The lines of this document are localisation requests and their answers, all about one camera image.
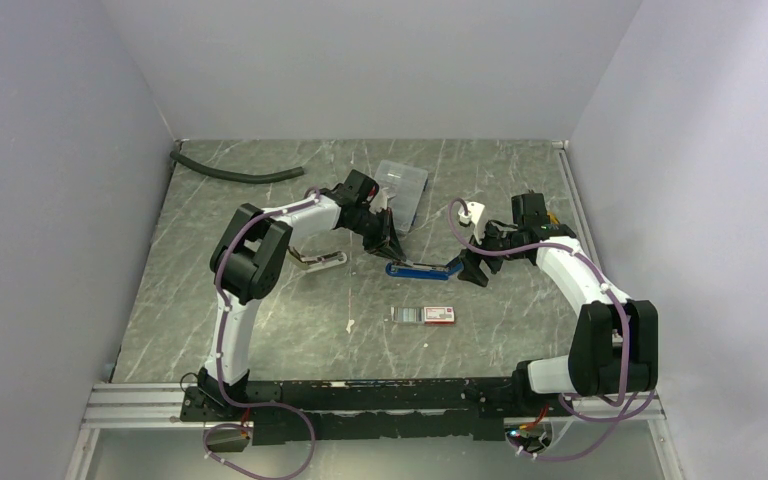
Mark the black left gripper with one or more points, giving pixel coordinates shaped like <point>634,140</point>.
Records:
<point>387,241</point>

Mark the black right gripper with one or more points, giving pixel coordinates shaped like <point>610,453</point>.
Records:
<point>471,270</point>

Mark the blue black stapler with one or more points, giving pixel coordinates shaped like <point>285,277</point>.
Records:
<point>423,271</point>

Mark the red white staples box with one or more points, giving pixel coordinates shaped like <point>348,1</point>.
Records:
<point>429,315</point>

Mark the small beige white stapler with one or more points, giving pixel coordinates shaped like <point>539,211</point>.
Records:
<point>316,262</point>

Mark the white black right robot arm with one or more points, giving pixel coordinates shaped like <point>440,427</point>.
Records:
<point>614,350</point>

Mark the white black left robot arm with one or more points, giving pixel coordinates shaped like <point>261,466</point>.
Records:
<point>249,258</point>

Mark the clear plastic screw organizer box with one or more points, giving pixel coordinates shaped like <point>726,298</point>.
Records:
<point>403,186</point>

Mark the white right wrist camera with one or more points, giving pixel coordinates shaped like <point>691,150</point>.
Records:
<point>473,214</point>

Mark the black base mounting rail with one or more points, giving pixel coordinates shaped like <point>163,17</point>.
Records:
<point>481,408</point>

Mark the aluminium frame rail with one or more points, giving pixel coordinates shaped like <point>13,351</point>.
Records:
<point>160,405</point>

